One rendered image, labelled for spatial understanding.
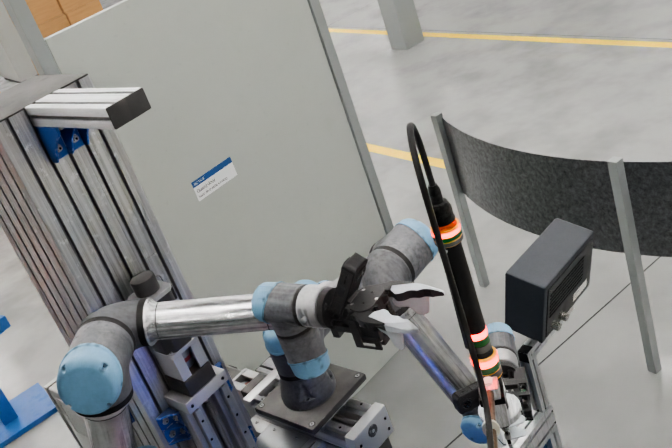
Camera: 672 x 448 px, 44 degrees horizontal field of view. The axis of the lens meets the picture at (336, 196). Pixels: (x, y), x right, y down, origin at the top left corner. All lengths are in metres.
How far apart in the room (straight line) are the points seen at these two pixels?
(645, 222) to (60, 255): 2.11
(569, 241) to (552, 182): 1.16
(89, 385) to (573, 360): 2.54
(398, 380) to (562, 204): 1.14
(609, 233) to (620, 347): 0.64
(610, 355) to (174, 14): 2.24
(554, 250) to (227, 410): 0.92
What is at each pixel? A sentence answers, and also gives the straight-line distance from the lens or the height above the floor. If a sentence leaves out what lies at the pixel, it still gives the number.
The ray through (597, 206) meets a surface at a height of 0.75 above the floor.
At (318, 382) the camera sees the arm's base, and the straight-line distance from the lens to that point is 2.23.
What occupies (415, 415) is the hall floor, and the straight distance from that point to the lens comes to 3.71.
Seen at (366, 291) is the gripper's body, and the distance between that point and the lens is 1.41.
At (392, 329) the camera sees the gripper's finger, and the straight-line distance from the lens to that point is 1.33.
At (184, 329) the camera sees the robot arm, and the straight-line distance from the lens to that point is 1.69.
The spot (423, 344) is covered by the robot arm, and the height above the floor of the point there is 1.30.
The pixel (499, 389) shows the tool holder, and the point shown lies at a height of 1.53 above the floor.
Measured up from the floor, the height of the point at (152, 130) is 1.57.
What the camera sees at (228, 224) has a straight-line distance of 3.23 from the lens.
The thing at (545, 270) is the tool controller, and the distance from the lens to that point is 2.11.
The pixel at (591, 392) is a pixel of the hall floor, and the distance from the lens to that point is 3.61.
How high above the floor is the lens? 2.41
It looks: 25 degrees down
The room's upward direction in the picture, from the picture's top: 20 degrees counter-clockwise
